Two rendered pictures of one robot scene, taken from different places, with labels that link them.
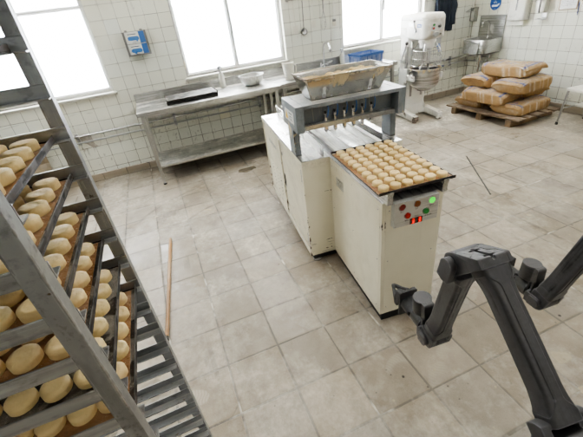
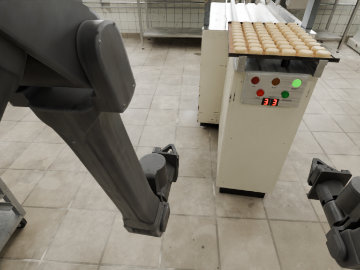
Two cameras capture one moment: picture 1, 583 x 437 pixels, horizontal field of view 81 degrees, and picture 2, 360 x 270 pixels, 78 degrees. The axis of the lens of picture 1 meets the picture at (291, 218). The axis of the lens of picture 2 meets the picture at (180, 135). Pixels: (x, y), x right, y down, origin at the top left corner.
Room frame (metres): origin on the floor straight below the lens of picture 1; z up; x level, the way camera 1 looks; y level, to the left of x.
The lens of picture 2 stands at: (0.47, -0.55, 1.19)
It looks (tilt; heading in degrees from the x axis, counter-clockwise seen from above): 38 degrees down; 21
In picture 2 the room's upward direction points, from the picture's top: straight up
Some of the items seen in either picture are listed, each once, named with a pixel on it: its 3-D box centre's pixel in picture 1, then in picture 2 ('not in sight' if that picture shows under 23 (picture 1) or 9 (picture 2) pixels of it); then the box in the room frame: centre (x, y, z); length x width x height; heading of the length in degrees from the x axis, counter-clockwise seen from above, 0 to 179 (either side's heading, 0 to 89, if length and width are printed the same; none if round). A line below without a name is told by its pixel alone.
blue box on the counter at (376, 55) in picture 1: (365, 57); not in sight; (5.19, -1.34, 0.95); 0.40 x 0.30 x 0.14; 111
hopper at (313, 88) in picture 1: (340, 81); not in sight; (2.26, -0.43, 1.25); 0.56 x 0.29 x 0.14; 102
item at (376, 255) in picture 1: (377, 227); (250, 110); (1.76, -0.53, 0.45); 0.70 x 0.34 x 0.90; 12
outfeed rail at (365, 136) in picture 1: (356, 130); (275, 17); (2.40, -0.55, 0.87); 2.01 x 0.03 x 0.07; 12
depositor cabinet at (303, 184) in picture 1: (324, 173); (241, 61); (2.72, -0.33, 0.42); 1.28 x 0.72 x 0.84; 12
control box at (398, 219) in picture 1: (415, 209); (272, 89); (1.41, -0.60, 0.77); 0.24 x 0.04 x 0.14; 102
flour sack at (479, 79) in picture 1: (490, 77); not in sight; (5.09, -3.14, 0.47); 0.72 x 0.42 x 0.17; 108
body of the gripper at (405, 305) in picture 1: (410, 305); (163, 173); (0.82, -0.37, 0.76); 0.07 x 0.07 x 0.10; 12
